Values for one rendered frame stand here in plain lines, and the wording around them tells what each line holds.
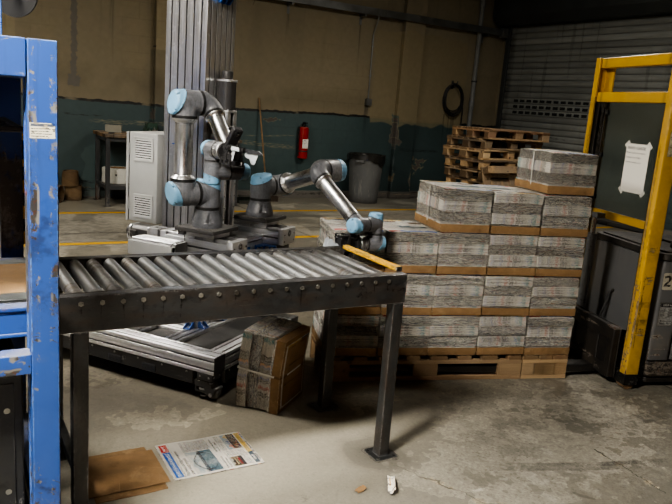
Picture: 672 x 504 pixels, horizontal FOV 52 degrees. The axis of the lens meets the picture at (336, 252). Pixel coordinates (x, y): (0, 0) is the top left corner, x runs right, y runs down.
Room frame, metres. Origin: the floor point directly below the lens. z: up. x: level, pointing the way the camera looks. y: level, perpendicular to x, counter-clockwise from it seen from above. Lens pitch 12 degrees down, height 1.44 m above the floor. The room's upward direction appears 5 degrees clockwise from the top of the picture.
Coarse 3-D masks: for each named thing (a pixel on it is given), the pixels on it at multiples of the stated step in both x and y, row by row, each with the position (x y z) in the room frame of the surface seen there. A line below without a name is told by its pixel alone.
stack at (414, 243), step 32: (320, 224) 3.78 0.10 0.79; (384, 224) 3.72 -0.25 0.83; (416, 224) 3.80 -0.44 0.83; (352, 256) 3.47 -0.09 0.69; (384, 256) 3.54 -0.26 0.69; (416, 256) 3.55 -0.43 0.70; (448, 256) 3.59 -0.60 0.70; (480, 256) 3.64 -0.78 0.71; (512, 256) 3.68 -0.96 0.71; (416, 288) 3.55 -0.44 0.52; (448, 288) 3.59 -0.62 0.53; (480, 288) 3.63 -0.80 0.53; (512, 288) 3.69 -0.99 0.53; (320, 320) 3.61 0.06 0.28; (352, 320) 3.48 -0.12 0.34; (384, 320) 3.51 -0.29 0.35; (416, 320) 3.56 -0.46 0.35; (448, 320) 3.60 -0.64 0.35; (480, 320) 3.65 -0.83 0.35; (512, 320) 3.69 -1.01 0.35; (320, 352) 3.53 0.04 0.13
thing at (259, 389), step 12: (300, 372) 3.21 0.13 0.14; (240, 384) 3.06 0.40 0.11; (252, 384) 3.04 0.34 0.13; (264, 384) 3.03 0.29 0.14; (288, 384) 3.08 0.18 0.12; (300, 384) 3.22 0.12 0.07; (240, 396) 3.06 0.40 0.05; (252, 396) 3.04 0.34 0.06; (264, 396) 3.03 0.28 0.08; (288, 396) 3.09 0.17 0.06; (264, 408) 3.02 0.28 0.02
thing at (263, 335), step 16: (272, 320) 3.26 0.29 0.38; (288, 320) 3.28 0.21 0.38; (256, 336) 3.04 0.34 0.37; (272, 336) 3.03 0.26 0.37; (304, 336) 3.18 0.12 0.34; (240, 352) 3.07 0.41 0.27; (256, 352) 3.04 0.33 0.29; (272, 352) 3.01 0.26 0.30; (288, 352) 3.02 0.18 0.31; (304, 352) 3.22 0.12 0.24; (288, 368) 3.06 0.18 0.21
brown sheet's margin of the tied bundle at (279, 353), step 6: (294, 330) 3.16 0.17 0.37; (300, 330) 3.18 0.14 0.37; (288, 336) 3.07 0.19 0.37; (294, 336) 3.09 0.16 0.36; (282, 342) 2.99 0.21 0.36; (276, 348) 3.00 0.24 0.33; (282, 348) 2.99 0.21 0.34; (276, 354) 3.00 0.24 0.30; (282, 354) 2.99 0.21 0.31; (276, 360) 3.00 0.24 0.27; (282, 360) 2.99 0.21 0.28; (276, 366) 3.00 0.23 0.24; (276, 372) 3.00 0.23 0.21
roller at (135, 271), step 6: (126, 258) 2.60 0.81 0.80; (120, 264) 2.60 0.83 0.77; (126, 264) 2.54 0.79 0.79; (132, 264) 2.51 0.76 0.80; (126, 270) 2.51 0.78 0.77; (132, 270) 2.46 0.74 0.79; (138, 270) 2.43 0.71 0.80; (132, 276) 2.44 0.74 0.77; (138, 276) 2.38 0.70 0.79; (144, 276) 2.35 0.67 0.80; (150, 276) 2.37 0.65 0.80; (138, 282) 2.36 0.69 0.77; (144, 282) 2.31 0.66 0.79; (150, 282) 2.28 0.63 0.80; (156, 282) 2.29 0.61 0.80
